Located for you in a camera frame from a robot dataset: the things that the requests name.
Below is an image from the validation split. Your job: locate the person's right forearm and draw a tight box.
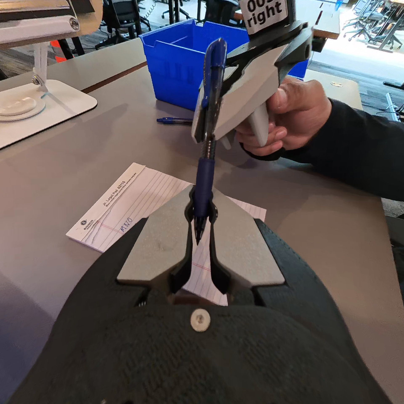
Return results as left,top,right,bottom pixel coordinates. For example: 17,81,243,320
281,98,404,202

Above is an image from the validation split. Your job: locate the blue plastic bin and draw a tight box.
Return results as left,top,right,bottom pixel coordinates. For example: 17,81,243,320
139,18,309,112

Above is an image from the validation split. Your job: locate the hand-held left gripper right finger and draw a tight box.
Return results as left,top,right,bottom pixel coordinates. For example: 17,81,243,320
208,189,286,295

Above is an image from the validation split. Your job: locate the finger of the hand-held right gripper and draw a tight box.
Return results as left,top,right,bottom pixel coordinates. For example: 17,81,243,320
212,44,290,151
191,65,240,144

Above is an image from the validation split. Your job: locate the black office chair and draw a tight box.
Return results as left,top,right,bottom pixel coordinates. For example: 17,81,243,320
197,0,241,25
102,0,152,48

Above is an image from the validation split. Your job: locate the grey desk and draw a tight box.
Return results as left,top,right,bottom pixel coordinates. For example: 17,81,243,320
0,38,404,404

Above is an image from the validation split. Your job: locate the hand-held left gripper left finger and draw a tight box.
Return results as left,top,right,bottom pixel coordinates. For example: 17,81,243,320
116,185,194,295

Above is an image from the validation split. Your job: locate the white desk stand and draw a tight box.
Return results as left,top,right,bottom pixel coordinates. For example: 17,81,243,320
0,0,103,149

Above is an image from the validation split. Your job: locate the blue retractable pen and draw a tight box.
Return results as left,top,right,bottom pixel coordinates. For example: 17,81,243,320
193,38,228,246
157,117,194,126

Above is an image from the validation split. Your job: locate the row of office chairs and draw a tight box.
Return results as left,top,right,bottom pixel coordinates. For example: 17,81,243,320
342,0,404,52

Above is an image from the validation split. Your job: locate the white lined legal pad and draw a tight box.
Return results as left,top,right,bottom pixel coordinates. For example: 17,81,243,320
66,162,267,307

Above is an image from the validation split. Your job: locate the person's right hand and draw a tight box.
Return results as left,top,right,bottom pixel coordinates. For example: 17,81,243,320
235,77,332,157

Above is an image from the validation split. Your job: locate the orange traffic cone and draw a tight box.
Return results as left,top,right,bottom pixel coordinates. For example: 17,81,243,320
50,39,74,62

